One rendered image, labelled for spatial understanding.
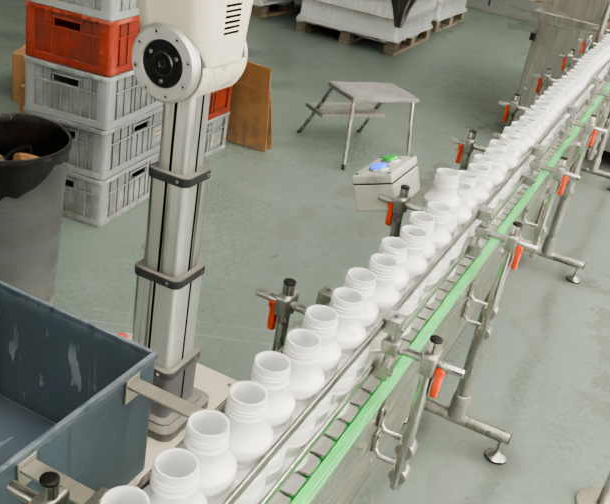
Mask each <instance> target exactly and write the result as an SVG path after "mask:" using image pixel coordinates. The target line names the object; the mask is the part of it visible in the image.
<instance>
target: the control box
mask: <svg viewBox="0 0 610 504"><path fill-rule="evenodd" d="M375 163H386V164H387V167H385V168H382V169H371V165H372V164H375ZM352 180H353V185H354V186H353V187H354V194H355V202H356V209H357V211H388V202H385V201H382V200H379V199H378V195H379V194H383V195H386V196H389V197H392V198H396V197H397V196H398V195H399V192H400V188H401V185H403V184H404V185H408V186H410V189H409V194H408V195H410V198H411V197H412V196H413V195H414V194H415V193H417V192H418V191H419V190H420V182H419V173H418V166H417V157H416V156H413V155H412V156H398V159H396V160H392V161H383V157H379V158H378V159H376V160H375V161H373V162H372V163H370V164H369V165H368V166H366V167H365V168H363V169H362V170H360V171H359V172H357V173H356V174H354V175H353V176H352Z"/></svg>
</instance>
